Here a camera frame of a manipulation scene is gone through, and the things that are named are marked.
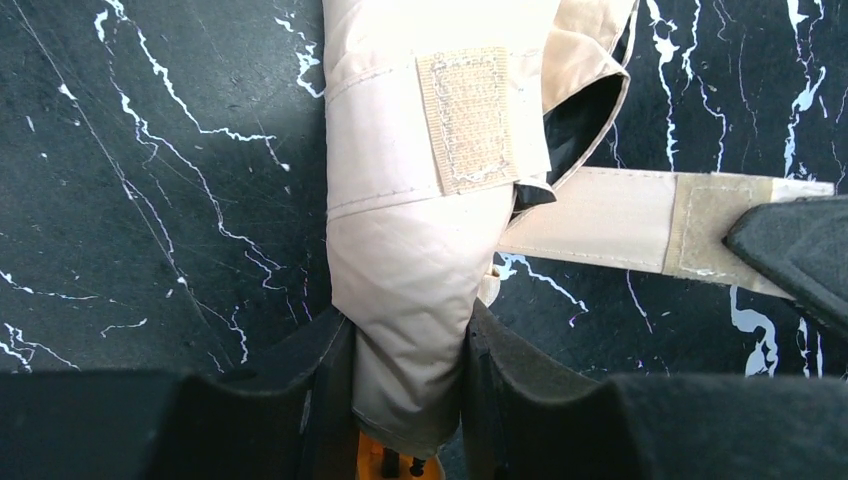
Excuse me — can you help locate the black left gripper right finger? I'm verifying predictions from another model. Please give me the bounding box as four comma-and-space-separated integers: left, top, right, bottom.
461, 303, 847, 479

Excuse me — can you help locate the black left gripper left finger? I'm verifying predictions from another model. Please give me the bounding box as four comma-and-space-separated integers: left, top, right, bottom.
1, 308, 352, 479

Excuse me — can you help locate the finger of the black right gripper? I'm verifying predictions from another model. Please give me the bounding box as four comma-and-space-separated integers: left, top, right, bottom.
722, 195, 847, 338

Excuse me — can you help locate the beige and black folding umbrella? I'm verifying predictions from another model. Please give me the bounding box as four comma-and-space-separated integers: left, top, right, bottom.
323, 1, 835, 479

